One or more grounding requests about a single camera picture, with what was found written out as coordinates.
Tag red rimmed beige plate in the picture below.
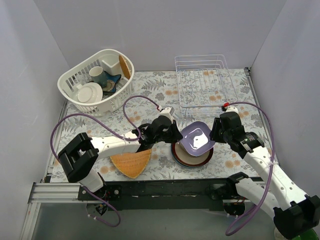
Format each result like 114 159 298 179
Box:
171 143 214 168

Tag purple square bowl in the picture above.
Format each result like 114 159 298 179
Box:
179 121 215 153

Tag beige square bowl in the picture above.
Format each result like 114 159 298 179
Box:
174 143 211 160

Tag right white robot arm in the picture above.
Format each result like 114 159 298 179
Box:
210 111 320 239

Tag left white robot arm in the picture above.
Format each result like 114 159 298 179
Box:
57 115 183 200

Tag blue star dish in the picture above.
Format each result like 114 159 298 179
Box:
102 71 122 94

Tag floral table mat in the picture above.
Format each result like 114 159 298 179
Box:
54 69 270 181

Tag woven bamboo tray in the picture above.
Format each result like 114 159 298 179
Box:
110 149 152 179

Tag woven coaster in basket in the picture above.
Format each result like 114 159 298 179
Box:
118 54 131 80

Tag white plastic basket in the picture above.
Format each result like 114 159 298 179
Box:
57 49 135 117

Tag white plate in basket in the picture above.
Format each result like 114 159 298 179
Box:
75 82 103 104

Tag white square container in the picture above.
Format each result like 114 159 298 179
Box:
100 54 122 76

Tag white cup in basket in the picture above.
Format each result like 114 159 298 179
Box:
89 66 104 81

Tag green floral mug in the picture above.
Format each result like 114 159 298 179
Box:
274 228 319 240

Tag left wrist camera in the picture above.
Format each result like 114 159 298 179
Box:
158 106 175 123

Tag white wire dish rack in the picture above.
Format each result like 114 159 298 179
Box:
174 54 239 117

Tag black base frame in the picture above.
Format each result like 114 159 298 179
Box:
77 178 263 213

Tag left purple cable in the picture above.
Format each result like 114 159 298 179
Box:
50 96 161 227

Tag purple cable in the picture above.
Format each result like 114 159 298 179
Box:
224 101 276 236
50 96 161 227

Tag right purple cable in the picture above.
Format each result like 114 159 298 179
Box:
224 101 276 236

